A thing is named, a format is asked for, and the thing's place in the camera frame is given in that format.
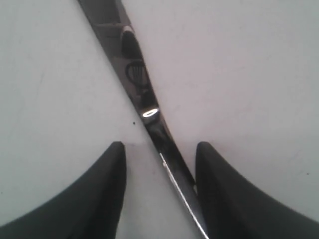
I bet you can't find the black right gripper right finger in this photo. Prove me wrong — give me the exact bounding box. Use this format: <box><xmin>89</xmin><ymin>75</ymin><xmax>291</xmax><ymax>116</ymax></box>
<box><xmin>195</xmin><ymin>141</ymin><xmax>319</xmax><ymax>239</ymax></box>

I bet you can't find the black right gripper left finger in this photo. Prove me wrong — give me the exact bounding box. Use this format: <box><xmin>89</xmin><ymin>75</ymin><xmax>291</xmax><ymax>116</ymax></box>
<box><xmin>0</xmin><ymin>141</ymin><xmax>126</xmax><ymax>239</ymax></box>

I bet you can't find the steel table knife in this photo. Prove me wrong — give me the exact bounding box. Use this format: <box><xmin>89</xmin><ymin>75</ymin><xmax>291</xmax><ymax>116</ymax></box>
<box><xmin>79</xmin><ymin>0</ymin><xmax>209</xmax><ymax>239</ymax></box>

